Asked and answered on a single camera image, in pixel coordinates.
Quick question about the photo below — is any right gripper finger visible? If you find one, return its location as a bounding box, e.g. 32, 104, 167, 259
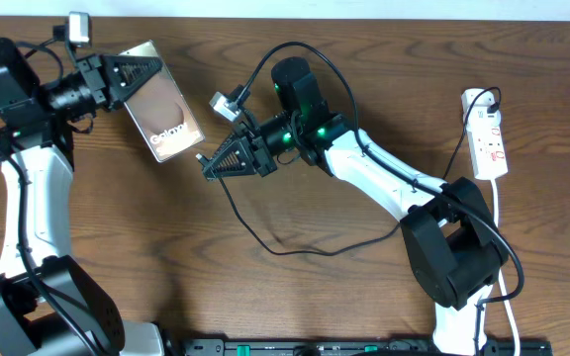
211, 124, 244, 160
201, 137, 257, 180

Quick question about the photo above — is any Galaxy S25 Ultra smartphone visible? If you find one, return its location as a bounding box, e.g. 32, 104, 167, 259
121, 41, 205, 163

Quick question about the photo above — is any black USB charging cable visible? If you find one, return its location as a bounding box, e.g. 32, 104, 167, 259
195, 87, 503, 257

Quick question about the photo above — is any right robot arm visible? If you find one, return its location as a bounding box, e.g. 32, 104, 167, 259
200, 56, 510, 355

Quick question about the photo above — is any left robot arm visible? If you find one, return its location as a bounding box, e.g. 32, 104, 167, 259
0, 38, 165, 355

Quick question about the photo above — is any white power strip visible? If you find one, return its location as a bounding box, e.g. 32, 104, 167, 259
461, 88, 509, 181

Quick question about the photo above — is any white power strip cord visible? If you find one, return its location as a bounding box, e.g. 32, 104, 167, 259
490, 179, 522, 356

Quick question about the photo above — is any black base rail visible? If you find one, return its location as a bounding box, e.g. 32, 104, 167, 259
179, 335, 554, 356

